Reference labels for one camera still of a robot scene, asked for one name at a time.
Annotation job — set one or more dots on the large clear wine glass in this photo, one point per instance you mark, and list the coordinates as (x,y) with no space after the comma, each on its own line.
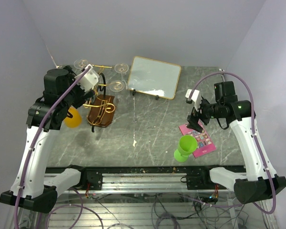
(80,64)

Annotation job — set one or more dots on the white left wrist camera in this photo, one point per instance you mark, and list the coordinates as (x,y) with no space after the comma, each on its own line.
(88,78)

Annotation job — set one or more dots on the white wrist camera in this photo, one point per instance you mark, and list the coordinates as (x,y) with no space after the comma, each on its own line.
(194,96)
(88,78)

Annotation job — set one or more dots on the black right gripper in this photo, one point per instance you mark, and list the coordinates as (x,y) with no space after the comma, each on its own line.
(193,121)

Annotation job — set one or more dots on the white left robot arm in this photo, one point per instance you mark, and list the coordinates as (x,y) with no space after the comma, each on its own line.
(62,91)

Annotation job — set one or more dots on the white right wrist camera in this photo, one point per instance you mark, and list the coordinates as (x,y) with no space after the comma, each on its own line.
(194,96)

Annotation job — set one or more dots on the orange plastic goblet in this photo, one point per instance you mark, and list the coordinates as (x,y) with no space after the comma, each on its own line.
(73,118)

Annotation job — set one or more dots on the gold framed whiteboard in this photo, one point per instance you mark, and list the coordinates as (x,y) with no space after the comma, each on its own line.
(154,77)

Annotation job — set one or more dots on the aluminium rail frame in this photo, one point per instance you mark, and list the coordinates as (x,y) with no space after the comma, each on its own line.
(182,197)

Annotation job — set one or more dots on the pink booklet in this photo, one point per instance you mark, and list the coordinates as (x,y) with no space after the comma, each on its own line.
(205,143)

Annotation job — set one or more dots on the gold wire wine glass rack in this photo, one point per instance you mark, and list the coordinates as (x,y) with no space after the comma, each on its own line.
(101,104)

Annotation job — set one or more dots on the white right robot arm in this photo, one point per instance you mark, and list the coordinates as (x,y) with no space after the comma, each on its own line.
(261,181)

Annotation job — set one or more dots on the small clear wine glass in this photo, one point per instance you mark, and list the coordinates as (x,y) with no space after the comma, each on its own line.
(121,69)

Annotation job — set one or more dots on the green plastic goblet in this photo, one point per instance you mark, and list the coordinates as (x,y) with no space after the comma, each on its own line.
(186,146)

